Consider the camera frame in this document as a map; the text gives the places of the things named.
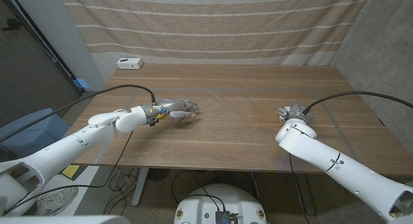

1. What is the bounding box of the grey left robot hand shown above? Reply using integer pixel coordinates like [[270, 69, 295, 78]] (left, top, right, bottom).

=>
[[148, 98, 200, 119]]

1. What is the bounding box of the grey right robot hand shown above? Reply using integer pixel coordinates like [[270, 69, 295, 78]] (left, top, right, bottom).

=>
[[277, 100, 314, 124]]

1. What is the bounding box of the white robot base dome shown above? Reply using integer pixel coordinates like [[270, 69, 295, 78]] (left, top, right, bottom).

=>
[[174, 184, 268, 224]]

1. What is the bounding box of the black round floor object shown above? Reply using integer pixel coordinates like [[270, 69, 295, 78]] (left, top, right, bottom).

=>
[[147, 168, 171, 182]]

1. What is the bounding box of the metal table leg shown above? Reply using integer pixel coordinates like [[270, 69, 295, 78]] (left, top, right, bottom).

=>
[[131, 167, 150, 207], [295, 174, 316, 216]]

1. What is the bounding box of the beige striped cloth backdrop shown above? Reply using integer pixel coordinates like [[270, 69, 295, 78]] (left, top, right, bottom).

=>
[[59, 0, 370, 66]]

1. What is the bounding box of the small blue plastic object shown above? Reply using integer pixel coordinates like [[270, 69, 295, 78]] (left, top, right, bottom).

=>
[[74, 77, 91, 89]]

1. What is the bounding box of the grey electronics box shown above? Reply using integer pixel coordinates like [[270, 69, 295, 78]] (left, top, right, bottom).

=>
[[215, 210, 239, 224]]

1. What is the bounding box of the yellow flat pad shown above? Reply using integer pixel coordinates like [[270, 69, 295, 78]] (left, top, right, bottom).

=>
[[61, 165, 81, 179]]

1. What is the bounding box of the blue-grey padded seat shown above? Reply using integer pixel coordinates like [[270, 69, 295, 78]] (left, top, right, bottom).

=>
[[0, 108, 71, 162]]

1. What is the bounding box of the white sneaker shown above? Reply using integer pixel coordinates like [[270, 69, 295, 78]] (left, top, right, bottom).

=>
[[34, 186, 79, 217]]

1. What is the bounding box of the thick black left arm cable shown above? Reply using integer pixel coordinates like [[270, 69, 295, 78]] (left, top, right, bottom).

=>
[[0, 84, 157, 143]]

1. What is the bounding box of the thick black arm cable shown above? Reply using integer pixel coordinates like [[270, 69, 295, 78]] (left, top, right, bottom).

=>
[[0, 84, 157, 143], [303, 90, 413, 115]]

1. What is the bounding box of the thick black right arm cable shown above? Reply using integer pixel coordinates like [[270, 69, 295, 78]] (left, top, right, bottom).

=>
[[303, 90, 413, 115]]

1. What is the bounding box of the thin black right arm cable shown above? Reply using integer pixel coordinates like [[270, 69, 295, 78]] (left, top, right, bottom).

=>
[[288, 154, 310, 224]]

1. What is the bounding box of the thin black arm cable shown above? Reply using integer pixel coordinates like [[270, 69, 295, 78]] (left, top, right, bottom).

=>
[[3, 130, 135, 215], [288, 154, 310, 224]]

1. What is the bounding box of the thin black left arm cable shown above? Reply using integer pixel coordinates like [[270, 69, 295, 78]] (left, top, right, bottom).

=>
[[3, 130, 135, 215]]

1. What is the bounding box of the black cable on base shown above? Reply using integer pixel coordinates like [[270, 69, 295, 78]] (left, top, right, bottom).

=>
[[170, 170, 227, 212]]

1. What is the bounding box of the black floor cable tangle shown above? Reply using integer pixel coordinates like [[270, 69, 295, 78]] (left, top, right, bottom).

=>
[[103, 167, 140, 215]]

